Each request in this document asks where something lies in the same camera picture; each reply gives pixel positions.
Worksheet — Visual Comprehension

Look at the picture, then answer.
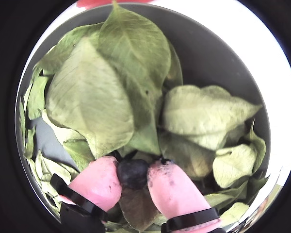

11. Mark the pink-tipped black gripper finger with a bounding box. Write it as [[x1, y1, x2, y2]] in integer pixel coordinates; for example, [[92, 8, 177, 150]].
[[146, 159, 227, 233], [49, 156, 124, 233]]

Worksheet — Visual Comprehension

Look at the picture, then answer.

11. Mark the blueberry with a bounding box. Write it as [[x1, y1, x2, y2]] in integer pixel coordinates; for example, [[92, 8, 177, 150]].
[[116, 159, 150, 190]]

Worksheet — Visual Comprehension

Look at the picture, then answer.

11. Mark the pile of green leaves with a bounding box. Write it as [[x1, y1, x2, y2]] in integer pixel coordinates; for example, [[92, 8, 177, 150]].
[[19, 0, 267, 233]]

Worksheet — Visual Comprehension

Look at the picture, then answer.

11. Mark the dark grey round bowl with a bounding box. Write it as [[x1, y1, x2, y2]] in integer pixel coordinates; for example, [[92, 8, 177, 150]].
[[16, 2, 274, 233]]

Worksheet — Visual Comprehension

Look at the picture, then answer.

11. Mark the red collapsible silicone cup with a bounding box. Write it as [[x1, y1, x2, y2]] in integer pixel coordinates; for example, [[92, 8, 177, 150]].
[[77, 0, 151, 8]]

